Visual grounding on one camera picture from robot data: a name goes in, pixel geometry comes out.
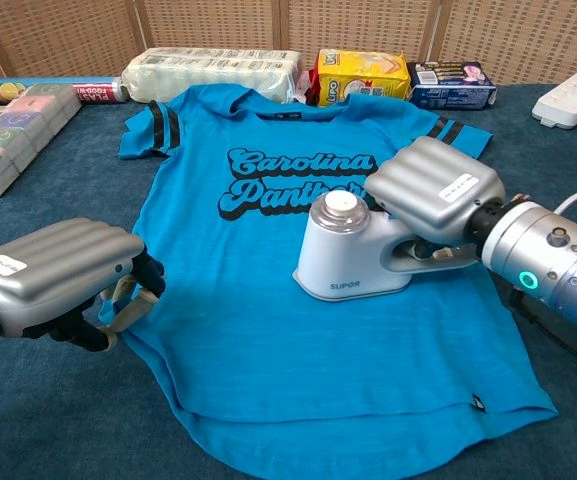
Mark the blue plastic food wrap box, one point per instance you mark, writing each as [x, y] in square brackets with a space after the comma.
[18, 90]

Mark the dark teal table cover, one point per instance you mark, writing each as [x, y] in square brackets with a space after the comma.
[68, 430]

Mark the pastel pocket tissue pack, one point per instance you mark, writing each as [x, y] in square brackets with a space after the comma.
[13, 135]

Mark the yellow Lipo biscuit pack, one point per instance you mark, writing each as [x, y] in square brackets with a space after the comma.
[363, 75]

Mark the blue Carolina Panthers t-shirt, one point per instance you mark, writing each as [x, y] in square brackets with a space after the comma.
[268, 350]

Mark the dark blue sanitary pad pack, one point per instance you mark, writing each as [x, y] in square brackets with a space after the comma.
[450, 87]

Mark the red snack wrapper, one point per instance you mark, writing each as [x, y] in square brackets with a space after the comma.
[313, 85]

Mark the white toilet paper pack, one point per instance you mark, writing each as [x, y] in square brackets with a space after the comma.
[208, 72]

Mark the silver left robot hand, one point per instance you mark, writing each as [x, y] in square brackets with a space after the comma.
[53, 270]

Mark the wicker folding screen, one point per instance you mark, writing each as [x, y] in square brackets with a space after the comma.
[208, 25]

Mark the white power strip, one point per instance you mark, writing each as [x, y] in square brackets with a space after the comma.
[568, 102]

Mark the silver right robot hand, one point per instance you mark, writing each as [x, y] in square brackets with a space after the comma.
[428, 190]

